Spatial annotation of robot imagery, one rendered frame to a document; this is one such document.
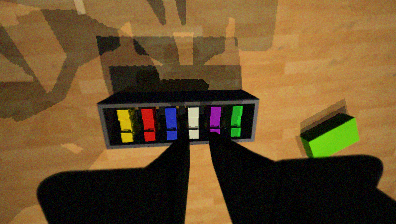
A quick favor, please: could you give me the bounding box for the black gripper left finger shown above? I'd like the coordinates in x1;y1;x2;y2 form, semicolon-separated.
36;133;190;224

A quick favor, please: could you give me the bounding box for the blue fuse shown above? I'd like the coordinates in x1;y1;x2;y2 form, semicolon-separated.
165;106;178;140

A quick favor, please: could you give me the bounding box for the green rectangular block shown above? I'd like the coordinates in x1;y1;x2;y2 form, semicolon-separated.
300;113;359;158

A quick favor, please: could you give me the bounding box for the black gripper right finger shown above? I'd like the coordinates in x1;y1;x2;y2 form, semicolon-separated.
209;132;384;224

